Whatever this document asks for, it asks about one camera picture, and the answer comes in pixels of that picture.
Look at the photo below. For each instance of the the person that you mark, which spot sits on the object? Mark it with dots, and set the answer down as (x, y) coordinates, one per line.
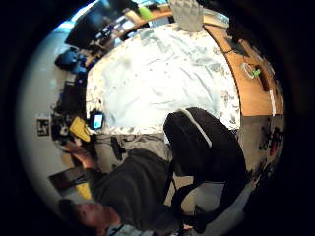
(134, 190)

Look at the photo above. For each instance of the red and black item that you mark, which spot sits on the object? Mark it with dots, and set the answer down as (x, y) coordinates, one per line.
(274, 144)

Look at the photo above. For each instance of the light blue floral-edged cloth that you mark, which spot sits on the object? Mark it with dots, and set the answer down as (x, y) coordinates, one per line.
(157, 78)

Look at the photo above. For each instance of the wooden desk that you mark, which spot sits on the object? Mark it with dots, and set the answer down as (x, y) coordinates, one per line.
(252, 82)

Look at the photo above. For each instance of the clear tape roll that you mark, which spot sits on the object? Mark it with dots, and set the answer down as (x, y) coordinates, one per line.
(247, 70)

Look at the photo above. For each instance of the small green object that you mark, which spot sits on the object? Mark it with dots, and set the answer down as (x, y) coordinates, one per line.
(256, 72)

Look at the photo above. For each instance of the small device with lit screen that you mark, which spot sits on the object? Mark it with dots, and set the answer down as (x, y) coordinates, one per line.
(97, 121)

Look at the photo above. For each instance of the yellow object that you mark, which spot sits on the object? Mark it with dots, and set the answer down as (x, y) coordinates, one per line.
(79, 129)

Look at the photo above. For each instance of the white textured container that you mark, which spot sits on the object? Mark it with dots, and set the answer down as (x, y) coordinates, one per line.
(186, 14)

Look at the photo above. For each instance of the dark flat box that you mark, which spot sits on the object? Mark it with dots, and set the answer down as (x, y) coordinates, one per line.
(67, 178)

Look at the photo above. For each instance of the black chair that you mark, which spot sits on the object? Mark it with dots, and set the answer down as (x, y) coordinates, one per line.
(73, 96)

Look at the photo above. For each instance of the lime green object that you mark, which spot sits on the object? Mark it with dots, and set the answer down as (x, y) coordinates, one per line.
(144, 12)

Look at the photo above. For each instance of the blue bag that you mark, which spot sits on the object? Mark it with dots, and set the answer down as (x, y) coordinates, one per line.
(70, 60)

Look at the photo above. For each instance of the black monitor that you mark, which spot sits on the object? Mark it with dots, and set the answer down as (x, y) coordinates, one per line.
(88, 28)

